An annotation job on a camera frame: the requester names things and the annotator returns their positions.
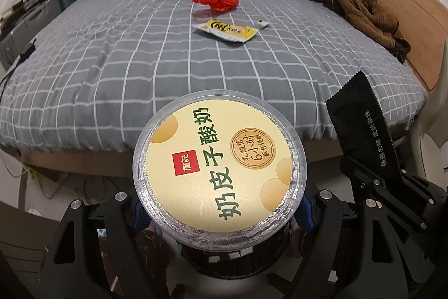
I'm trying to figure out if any yellow lidded yogurt cup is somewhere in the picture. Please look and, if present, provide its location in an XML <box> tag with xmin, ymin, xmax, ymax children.
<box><xmin>132</xmin><ymin>90</ymin><xmax>309</xmax><ymax>252</ymax></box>

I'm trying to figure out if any wooden headboard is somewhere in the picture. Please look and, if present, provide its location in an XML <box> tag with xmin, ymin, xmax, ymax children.
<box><xmin>348</xmin><ymin>0</ymin><xmax>448</xmax><ymax>93</ymax></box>

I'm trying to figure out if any black sachet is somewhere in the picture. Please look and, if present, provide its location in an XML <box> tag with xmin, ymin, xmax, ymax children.
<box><xmin>325</xmin><ymin>71</ymin><xmax>403</xmax><ymax>180</ymax></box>

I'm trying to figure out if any bed with grey checked sheet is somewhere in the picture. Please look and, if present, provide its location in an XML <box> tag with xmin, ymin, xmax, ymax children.
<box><xmin>0</xmin><ymin>0</ymin><xmax>429</xmax><ymax>154</ymax></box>

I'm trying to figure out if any yellow snack packet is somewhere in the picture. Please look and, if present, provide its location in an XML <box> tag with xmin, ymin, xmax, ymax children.
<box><xmin>194</xmin><ymin>19</ymin><xmax>259</xmax><ymax>44</ymax></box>

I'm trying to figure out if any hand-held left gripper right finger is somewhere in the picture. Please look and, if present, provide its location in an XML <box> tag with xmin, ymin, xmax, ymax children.
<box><xmin>266</xmin><ymin>190</ymin><xmax>421</xmax><ymax>299</ymax></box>

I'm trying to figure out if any red plastic bag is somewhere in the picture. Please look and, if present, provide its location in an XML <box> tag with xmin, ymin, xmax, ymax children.
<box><xmin>192</xmin><ymin>0</ymin><xmax>239</xmax><ymax>12</ymax></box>

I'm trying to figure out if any grey suitcase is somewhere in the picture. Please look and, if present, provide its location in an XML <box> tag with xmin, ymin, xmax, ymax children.
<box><xmin>0</xmin><ymin>0</ymin><xmax>60</xmax><ymax>65</ymax></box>

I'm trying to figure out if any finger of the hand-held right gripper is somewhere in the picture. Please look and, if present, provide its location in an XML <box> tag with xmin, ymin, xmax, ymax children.
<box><xmin>340</xmin><ymin>156</ymin><xmax>428</xmax><ymax>230</ymax></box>

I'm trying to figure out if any brown fleece jacket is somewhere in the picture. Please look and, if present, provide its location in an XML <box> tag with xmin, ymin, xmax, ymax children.
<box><xmin>325</xmin><ymin>0</ymin><xmax>412</xmax><ymax>63</ymax></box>

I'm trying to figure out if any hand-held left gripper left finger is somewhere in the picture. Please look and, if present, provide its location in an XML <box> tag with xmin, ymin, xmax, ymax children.
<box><xmin>45</xmin><ymin>192</ymin><xmax>183</xmax><ymax>299</ymax></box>

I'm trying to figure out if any black cable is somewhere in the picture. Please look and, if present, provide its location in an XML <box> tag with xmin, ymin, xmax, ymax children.
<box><xmin>0</xmin><ymin>59</ymin><xmax>22</xmax><ymax>100</ymax></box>

